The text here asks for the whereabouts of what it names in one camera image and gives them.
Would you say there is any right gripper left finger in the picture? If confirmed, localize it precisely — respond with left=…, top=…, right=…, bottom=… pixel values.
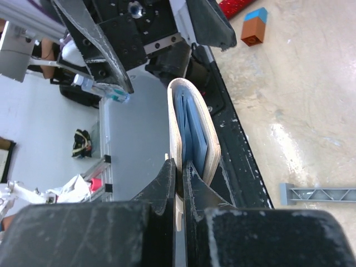
left=1, top=159, right=176, bottom=266

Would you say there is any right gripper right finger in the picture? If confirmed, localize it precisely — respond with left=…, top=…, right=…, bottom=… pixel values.
left=182, top=162, right=355, bottom=266

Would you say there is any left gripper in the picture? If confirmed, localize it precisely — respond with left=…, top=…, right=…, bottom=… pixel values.
left=52, top=0, right=237, bottom=93

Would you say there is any beige card holder wallet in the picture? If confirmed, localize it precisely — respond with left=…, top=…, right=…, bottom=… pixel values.
left=167, top=78, right=221, bottom=231

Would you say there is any red glitter microphone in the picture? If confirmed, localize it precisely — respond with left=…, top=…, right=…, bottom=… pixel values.
left=218, top=0, right=255, bottom=19

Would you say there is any grey truss beam piece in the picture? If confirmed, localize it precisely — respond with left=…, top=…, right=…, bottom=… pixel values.
left=279, top=183, right=355, bottom=206

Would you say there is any brown blue toy brick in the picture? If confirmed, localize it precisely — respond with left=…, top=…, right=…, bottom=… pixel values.
left=240, top=7, right=268, bottom=47

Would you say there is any aluminium frame rail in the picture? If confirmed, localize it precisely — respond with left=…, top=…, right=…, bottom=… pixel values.
left=81, top=99, right=113, bottom=202

